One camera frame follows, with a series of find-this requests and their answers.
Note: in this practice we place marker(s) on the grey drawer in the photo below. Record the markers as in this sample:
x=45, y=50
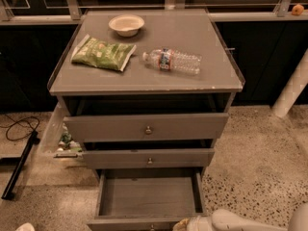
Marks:
x=148, y=158
x=89, y=128
x=147, y=199

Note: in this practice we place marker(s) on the grey bottom drawer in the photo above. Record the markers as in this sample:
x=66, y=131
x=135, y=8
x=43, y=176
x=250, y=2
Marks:
x=147, y=199

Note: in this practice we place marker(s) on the white object at bottom edge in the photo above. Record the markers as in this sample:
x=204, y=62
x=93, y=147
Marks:
x=26, y=227

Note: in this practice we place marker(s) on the grey middle drawer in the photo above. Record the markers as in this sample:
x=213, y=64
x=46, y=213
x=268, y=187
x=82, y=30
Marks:
x=148, y=158

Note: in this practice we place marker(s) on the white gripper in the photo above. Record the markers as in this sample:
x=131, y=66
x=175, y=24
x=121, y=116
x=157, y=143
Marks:
x=199, y=224

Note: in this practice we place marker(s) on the grey drawer cabinet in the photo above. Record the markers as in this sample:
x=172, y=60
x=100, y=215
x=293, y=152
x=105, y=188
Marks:
x=144, y=90

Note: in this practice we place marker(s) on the white pillar leg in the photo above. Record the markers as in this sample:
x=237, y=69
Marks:
x=294, y=87

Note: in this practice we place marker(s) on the orange small object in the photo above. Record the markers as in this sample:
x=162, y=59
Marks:
x=297, y=9

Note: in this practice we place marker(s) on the black metal bar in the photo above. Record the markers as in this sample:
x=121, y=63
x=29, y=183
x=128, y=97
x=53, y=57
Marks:
x=8, y=191

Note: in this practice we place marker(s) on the grey top drawer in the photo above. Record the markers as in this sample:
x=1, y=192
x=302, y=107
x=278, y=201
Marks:
x=89, y=128

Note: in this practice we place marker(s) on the clear plastic water bottle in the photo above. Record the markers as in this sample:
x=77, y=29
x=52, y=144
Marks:
x=170, y=60

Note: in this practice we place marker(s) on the white paper bowl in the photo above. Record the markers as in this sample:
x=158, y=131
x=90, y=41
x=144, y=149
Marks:
x=126, y=25

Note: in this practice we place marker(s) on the green chip bag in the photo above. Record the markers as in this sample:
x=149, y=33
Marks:
x=101, y=54

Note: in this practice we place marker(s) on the clear plastic bin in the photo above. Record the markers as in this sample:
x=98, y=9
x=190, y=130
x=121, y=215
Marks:
x=54, y=140

